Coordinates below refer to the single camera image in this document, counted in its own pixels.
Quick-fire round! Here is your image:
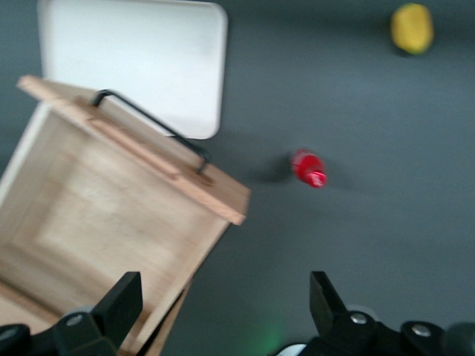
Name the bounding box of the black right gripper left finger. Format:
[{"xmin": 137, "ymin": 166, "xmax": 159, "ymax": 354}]
[{"xmin": 51, "ymin": 271, "xmax": 145, "ymax": 356}]

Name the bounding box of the red soda bottle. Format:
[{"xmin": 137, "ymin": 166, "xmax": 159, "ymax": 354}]
[{"xmin": 289, "ymin": 148, "xmax": 329, "ymax": 191}]

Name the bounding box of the wooden drawer cabinet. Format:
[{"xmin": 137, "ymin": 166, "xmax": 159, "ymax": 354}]
[{"xmin": 122, "ymin": 280, "xmax": 194, "ymax": 356}]

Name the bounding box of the yellow lemon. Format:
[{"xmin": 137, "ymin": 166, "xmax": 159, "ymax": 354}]
[{"xmin": 389, "ymin": 2, "xmax": 435, "ymax": 56}]

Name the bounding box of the black metal drawer handle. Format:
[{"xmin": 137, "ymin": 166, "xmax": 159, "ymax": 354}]
[{"xmin": 90, "ymin": 88, "xmax": 212, "ymax": 176}]

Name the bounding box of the cream plastic tray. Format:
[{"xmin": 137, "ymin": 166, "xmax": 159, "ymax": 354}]
[{"xmin": 36, "ymin": 0, "xmax": 229, "ymax": 141}]

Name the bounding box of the wooden drawer with handle mark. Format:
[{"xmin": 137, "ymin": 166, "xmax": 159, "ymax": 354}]
[{"xmin": 0, "ymin": 75, "xmax": 251, "ymax": 356}]

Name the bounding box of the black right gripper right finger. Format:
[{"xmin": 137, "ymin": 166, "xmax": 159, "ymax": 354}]
[{"xmin": 309, "ymin": 270, "xmax": 380, "ymax": 356}]

